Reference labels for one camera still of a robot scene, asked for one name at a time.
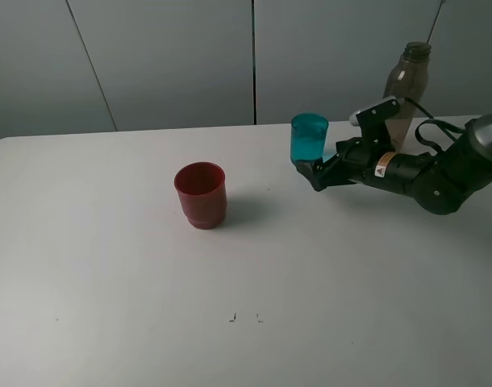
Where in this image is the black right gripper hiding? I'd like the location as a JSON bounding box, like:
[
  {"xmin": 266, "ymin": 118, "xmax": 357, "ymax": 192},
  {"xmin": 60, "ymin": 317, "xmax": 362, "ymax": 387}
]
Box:
[{"xmin": 295, "ymin": 137, "xmax": 422, "ymax": 192}]

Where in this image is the teal translucent cup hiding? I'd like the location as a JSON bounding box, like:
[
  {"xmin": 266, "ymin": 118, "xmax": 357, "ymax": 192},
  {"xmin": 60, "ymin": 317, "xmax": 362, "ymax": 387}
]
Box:
[{"xmin": 290, "ymin": 113, "xmax": 329, "ymax": 164}]

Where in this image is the smoky clear water bottle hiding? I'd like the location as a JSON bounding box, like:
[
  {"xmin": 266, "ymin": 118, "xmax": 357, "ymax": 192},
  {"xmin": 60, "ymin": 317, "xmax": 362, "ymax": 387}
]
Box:
[{"xmin": 383, "ymin": 42, "xmax": 432, "ymax": 151}]

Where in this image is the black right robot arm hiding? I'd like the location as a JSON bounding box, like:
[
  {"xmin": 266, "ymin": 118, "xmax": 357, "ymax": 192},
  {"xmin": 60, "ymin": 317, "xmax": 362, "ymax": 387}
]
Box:
[{"xmin": 295, "ymin": 110, "xmax": 492, "ymax": 215}]

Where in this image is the red plastic cup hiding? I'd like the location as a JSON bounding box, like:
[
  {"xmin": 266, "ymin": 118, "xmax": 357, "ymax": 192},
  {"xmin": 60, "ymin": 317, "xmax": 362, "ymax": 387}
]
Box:
[{"xmin": 174, "ymin": 162, "xmax": 227, "ymax": 230}]

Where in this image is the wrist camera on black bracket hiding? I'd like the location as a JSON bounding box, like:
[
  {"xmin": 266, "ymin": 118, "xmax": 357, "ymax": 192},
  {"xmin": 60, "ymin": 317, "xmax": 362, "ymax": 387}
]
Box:
[{"xmin": 348, "ymin": 96, "xmax": 403, "ymax": 144}]

